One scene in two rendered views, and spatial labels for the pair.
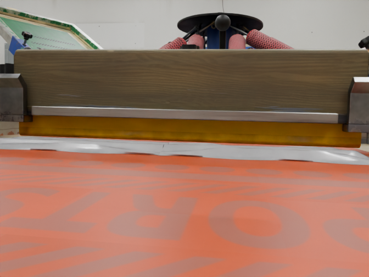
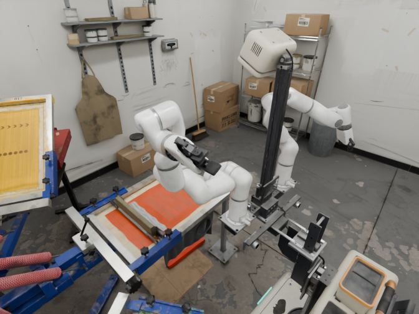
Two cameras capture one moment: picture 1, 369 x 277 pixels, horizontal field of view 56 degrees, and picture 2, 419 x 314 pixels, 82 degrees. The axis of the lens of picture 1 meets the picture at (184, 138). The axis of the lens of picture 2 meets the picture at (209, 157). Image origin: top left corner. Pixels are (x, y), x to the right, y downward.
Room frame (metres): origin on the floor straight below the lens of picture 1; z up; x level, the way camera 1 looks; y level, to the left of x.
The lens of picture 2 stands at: (1.00, 0.97, 2.13)
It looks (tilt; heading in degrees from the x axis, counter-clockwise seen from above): 33 degrees down; 214
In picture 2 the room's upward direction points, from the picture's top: straight up
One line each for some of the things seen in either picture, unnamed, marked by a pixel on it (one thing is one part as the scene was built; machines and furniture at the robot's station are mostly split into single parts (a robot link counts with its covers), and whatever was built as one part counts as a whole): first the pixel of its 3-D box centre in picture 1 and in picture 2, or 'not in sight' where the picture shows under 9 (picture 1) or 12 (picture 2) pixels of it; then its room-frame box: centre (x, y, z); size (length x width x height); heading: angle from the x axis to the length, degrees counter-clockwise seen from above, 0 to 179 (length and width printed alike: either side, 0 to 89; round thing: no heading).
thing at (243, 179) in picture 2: not in sight; (239, 182); (0.14, 0.58, 1.37); 0.13 x 0.10 x 0.16; 72
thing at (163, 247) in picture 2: not in sight; (158, 250); (0.46, 0.28, 0.98); 0.30 x 0.05 x 0.07; 172
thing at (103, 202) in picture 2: not in sight; (107, 202); (0.38, -0.27, 0.98); 0.30 x 0.05 x 0.07; 172
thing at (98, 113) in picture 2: not in sight; (96, 102); (-0.63, -1.82, 1.06); 0.53 x 0.07 x 1.05; 172
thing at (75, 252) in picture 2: not in sight; (75, 254); (0.74, -0.04, 1.02); 0.17 x 0.06 x 0.05; 172
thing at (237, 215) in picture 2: not in sight; (240, 208); (0.15, 0.60, 1.21); 0.16 x 0.13 x 0.15; 77
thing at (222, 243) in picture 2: not in sight; (224, 217); (-0.36, 0.23, 0.48); 0.22 x 0.22 x 0.96; 82
